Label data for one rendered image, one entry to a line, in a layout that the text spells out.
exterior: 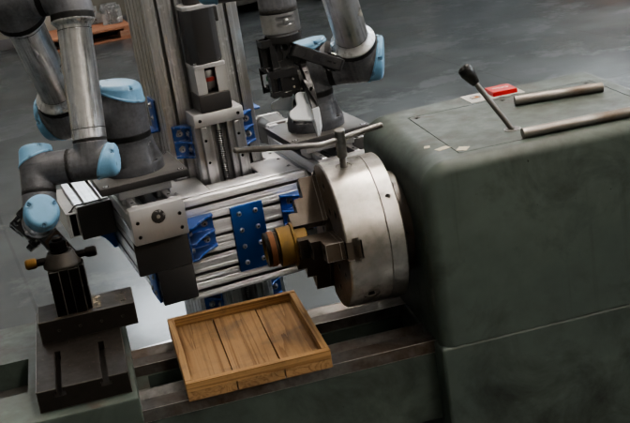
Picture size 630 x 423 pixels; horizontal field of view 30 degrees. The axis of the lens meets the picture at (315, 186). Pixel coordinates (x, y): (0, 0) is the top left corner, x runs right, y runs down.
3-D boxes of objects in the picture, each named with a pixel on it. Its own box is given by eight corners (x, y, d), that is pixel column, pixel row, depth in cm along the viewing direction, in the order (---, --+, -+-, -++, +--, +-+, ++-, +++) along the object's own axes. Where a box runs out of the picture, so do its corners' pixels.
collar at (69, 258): (81, 254, 253) (77, 241, 253) (82, 265, 246) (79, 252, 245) (43, 262, 252) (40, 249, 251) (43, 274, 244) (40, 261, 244)
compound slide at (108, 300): (135, 307, 260) (130, 285, 259) (139, 323, 251) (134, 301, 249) (42, 327, 257) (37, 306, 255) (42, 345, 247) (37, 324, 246)
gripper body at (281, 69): (262, 96, 234) (252, 37, 231) (303, 86, 236) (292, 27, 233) (275, 102, 227) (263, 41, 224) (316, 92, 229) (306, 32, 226)
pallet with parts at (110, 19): (122, 28, 1352) (116, -1, 1342) (137, 37, 1276) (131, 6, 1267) (19, 50, 1317) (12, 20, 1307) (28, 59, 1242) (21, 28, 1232)
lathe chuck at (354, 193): (357, 254, 275) (343, 132, 260) (398, 325, 247) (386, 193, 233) (320, 263, 273) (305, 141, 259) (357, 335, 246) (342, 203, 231)
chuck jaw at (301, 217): (338, 222, 256) (325, 172, 260) (341, 216, 251) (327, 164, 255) (290, 234, 254) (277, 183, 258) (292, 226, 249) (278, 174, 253)
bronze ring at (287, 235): (299, 214, 254) (258, 223, 253) (308, 227, 246) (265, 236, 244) (306, 254, 257) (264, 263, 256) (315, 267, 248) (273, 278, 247)
